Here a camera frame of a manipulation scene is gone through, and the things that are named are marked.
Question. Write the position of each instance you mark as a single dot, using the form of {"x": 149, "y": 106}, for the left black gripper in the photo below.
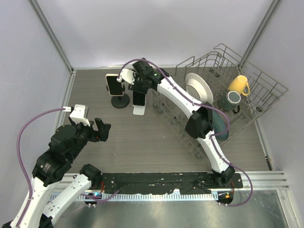
{"x": 102, "y": 133}

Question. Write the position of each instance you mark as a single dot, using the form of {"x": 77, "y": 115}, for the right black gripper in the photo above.
{"x": 134, "y": 88}

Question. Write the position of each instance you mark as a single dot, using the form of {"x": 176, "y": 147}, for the silver phone stand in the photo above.
{"x": 138, "y": 110}

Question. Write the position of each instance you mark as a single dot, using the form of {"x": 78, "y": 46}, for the black round phone stand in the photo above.
{"x": 120, "y": 101}

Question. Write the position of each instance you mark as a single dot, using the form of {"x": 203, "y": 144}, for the white cased smartphone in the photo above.
{"x": 113, "y": 86}

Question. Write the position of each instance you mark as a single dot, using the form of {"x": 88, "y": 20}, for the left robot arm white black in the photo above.
{"x": 37, "y": 210}

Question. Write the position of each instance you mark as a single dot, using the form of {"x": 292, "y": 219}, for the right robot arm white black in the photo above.
{"x": 200, "y": 116}

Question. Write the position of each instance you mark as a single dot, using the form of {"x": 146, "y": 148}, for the white plate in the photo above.
{"x": 197, "y": 87}

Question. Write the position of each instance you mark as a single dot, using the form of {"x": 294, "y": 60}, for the blue ceramic plate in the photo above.
{"x": 219, "y": 125}

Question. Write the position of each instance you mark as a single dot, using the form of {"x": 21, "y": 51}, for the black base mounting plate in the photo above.
{"x": 160, "y": 183}

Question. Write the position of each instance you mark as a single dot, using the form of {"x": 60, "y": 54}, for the dark green mug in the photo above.
{"x": 230, "y": 101}

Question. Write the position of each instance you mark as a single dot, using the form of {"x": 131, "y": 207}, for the yellow mug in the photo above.
{"x": 240, "y": 85}

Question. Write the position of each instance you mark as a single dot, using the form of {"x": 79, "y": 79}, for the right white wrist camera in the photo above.
{"x": 126, "y": 75}

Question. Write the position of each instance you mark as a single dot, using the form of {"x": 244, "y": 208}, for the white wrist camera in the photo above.
{"x": 126, "y": 75}
{"x": 79, "y": 114}

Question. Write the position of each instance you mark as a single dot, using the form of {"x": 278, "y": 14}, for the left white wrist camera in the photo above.
{"x": 79, "y": 114}

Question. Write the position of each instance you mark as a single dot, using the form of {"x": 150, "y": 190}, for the slotted cable duct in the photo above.
{"x": 175, "y": 196}

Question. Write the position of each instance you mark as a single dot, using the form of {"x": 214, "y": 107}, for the grey wire dish rack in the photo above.
{"x": 219, "y": 68}

